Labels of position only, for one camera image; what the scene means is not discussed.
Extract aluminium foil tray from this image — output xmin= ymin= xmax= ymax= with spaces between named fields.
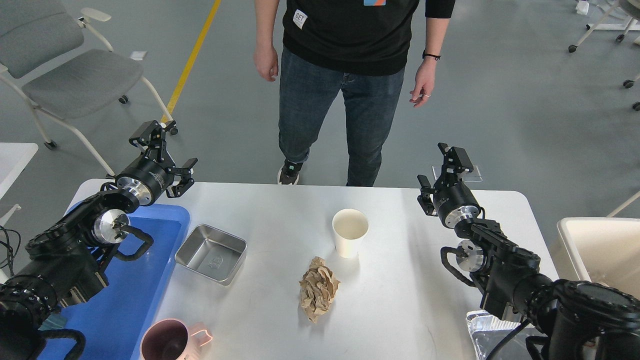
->
xmin=465 ymin=309 xmax=546 ymax=360

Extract pink mug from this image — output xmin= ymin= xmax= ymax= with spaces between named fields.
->
xmin=140 ymin=318 xmax=213 ymax=360

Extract person in black shirt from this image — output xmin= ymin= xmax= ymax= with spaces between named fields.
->
xmin=253 ymin=0 xmax=457 ymax=188

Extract clear plastic floor plate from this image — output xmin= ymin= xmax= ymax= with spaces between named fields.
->
xmin=431 ymin=165 xmax=483 ymax=183

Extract crumpled brown paper ball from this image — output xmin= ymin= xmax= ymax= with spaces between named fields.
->
xmin=299 ymin=256 xmax=340 ymax=324

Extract white paper cup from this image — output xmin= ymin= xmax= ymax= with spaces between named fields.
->
xmin=332 ymin=208 xmax=370 ymax=259

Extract square stainless steel tray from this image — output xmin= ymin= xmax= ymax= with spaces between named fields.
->
xmin=174 ymin=224 xmax=248 ymax=286

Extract white side table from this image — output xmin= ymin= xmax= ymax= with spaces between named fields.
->
xmin=0 ymin=142 xmax=39 ymax=199

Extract black cables at left edge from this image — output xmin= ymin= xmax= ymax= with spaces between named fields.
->
xmin=0 ymin=225 xmax=23 ymax=278

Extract grey office chair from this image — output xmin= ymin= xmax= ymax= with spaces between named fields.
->
xmin=0 ymin=0 xmax=178 ymax=176

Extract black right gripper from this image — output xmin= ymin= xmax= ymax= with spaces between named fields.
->
xmin=417 ymin=142 xmax=481 ymax=229

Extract blue plastic tray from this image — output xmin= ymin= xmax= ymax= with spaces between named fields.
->
xmin=42 ymin=203 xmax=190 ymax=360

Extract white chair legs with castors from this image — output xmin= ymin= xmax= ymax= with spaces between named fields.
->
xmin=567 ymin=0 xmax=640 ymax=112

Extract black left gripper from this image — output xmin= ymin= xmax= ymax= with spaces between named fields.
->
xmin=115 ymin=120 xmax=198 ymax=207

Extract person's right hand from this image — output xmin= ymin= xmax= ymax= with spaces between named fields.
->
xmin=253 ymin=43 xmax=279 ymax=82

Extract person's left hand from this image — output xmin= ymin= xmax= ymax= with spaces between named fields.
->
xmin=409 ymin=55 xmax=438 ymax=109

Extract beige plastic bin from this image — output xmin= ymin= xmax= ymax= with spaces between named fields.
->
xmin=550 ymin=217 xmax=640 ymax=298

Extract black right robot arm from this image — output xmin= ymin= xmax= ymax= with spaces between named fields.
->
xmin=417 ymin=142 xmax=640 ymax=360

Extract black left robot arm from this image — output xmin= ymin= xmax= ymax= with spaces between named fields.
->
xmin=0 ymin=120 xmax=198 ymax=360

